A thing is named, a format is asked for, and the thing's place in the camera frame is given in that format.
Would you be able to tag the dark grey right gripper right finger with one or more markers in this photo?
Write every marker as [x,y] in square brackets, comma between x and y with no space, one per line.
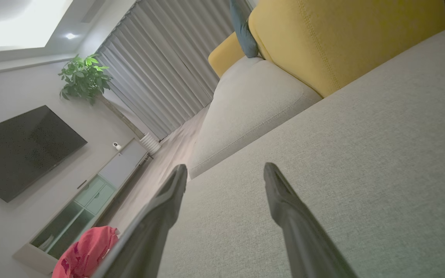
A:
[303,239]

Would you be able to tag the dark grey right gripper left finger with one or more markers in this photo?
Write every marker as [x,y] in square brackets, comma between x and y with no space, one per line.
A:
[157,231]

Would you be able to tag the red bulls basketball jersey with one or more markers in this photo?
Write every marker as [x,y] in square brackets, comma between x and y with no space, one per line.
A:
[87,251]

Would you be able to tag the pale green tv cabinet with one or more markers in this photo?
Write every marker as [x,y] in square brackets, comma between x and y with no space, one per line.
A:
[91,197]

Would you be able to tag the white ribbed plant pot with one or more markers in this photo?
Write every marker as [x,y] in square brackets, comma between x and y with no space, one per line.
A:
[151,143]

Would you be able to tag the grey fabric sofa chaise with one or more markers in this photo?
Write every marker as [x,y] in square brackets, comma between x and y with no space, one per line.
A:
[381,162]

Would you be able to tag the grey sofa seat cushion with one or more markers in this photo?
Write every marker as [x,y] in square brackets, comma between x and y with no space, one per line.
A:
[245,112]

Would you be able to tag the black flat screen television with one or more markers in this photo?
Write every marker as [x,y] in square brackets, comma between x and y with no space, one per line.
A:
[21,150]

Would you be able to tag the grey pleated curtain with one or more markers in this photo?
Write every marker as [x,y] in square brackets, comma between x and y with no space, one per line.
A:
[168,65]

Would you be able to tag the green potted tree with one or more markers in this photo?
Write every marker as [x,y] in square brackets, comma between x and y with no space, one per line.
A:
[85,77]

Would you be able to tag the large yellow sofa back cushion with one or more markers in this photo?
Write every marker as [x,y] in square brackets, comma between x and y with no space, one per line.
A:
[342,38]

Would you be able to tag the round ceiling spot light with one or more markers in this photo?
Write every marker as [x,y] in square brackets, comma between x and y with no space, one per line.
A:
[70,36]

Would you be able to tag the teal throw pillow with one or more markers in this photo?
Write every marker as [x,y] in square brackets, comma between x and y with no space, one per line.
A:
[243,31]

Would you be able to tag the small white security camera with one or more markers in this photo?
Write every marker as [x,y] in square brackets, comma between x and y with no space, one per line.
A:
[117,146]

